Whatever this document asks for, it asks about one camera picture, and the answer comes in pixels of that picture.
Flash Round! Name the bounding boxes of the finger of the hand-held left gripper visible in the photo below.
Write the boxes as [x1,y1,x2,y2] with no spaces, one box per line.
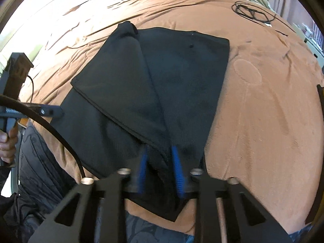
[23,103,64,119]

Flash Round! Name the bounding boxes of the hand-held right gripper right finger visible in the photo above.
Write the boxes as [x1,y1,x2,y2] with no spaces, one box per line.
[171,145,289,243]

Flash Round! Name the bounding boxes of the brown blanket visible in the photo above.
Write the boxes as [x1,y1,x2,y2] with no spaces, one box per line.
[15,0,324,236]

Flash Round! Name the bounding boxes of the person's left hand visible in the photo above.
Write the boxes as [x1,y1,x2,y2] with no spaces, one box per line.
[0,129,19,167]

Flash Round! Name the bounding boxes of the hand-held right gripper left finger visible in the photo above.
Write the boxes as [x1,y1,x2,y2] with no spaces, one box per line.
[28,147,148,243]

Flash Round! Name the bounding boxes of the pale green pillow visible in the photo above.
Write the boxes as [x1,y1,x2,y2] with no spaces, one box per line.
[25,40,52,62]

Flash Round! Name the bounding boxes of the black shirt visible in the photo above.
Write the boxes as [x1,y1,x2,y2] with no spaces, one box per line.
[59,21,230,223]

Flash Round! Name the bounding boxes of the person's left leg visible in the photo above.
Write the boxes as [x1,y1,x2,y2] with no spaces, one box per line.
[18,125,76,199]

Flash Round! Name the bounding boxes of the white nightstand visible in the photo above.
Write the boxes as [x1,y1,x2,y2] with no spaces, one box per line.
[294,21,324,59]

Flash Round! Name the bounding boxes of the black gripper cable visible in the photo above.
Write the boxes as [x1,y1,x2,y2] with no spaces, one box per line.
[0,95,88,183]

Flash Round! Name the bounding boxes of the person's left forearm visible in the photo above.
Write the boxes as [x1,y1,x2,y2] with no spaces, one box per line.
[0,166,33,234]

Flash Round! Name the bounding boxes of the thin black cables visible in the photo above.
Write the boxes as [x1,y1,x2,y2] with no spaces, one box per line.
[231,1,289,37]

